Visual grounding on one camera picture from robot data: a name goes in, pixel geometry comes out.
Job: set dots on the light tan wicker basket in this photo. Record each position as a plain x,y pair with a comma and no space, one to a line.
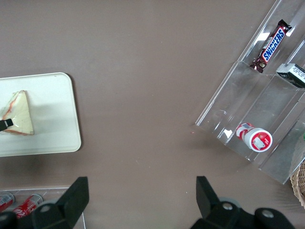
299,186

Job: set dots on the lower red cola can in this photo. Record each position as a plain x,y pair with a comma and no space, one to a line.
5,201

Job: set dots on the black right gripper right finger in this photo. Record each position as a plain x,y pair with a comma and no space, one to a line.
216,214

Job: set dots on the small black carton box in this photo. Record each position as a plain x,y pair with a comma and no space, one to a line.
293,74

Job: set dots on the white rectangular plastic tray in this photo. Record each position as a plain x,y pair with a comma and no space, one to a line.
54,114

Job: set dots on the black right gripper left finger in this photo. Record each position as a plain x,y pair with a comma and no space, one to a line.
64,210

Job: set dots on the upper red cola can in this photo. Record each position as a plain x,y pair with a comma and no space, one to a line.
26,205

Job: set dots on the clear acrylic stepped display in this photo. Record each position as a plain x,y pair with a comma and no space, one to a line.
262,100

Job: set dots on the red cola can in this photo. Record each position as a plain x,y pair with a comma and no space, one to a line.
26,205
5,201

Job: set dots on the Snickers chocolate bar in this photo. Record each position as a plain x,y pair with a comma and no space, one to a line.
271,45

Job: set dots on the clear acrylic bottle rack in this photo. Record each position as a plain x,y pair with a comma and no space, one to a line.
71,190

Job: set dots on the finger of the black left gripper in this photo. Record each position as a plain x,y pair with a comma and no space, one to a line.
5,124

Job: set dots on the red white yogurt cup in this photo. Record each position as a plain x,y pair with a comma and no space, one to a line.
256,138

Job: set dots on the triangular sandwich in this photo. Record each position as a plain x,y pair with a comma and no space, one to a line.
20,112

